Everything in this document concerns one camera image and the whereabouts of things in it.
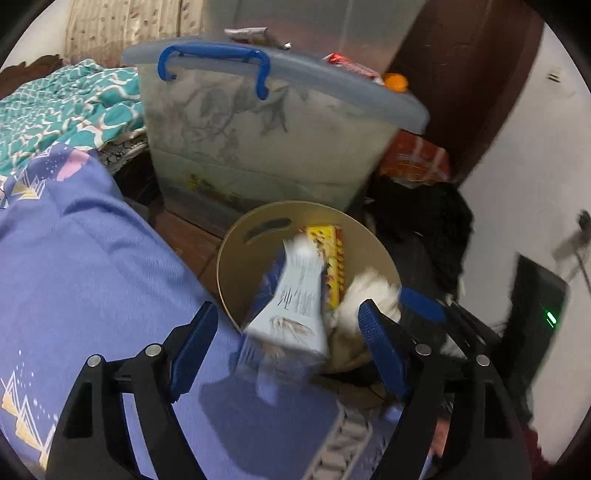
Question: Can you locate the light blue drink carton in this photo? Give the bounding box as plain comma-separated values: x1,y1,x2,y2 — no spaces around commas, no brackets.
242,235,331,358

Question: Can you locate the black cloth bag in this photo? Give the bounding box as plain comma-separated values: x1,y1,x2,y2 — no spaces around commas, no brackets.
369,180,474,296

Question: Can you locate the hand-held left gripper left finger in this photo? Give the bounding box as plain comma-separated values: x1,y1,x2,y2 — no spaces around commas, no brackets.
46,301,220,480

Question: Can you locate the beige round waste bin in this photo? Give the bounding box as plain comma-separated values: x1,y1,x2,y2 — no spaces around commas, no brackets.
216,200,402,374

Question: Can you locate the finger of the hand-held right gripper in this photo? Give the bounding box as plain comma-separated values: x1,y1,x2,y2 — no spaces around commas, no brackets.
401,287,504,361

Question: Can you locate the blue printed bedsheet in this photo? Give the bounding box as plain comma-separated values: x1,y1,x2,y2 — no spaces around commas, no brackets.
0,143,444,480

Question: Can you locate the yellow brown seasoning box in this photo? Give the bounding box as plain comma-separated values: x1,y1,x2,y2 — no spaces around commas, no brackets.
305,224,347,308

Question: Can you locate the blue handled plastic storage box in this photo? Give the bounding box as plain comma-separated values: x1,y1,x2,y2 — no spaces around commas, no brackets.
122,39,430,232

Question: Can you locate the red snack packet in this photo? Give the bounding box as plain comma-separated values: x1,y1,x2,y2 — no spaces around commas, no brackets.
323,53,385,85

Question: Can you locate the orange red plastic bag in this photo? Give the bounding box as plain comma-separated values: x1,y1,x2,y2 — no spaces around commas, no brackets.
381,131,451,183

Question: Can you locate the white paper wrapper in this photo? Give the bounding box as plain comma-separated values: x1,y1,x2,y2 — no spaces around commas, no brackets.
339,268,402,326

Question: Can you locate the carved wooden headboard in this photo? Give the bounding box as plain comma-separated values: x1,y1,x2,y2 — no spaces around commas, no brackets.
0,54,65,97

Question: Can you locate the silver snack packet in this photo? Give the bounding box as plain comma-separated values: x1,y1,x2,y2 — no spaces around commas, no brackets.
225,28,291,49

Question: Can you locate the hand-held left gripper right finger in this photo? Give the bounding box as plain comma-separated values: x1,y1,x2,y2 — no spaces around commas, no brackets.
358,299,527,480

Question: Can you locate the teal patterned quilt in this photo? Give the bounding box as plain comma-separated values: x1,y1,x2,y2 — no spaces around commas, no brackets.
0,60,148,176

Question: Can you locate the black power cable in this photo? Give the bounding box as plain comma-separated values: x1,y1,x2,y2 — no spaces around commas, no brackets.
554,210,591,296

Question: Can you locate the leaf patterned curtain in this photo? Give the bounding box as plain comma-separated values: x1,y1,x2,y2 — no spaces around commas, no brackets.
65,0,213,70

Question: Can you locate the dark brown wooden door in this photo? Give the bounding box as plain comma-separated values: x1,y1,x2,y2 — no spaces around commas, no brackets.
392,0,546,185

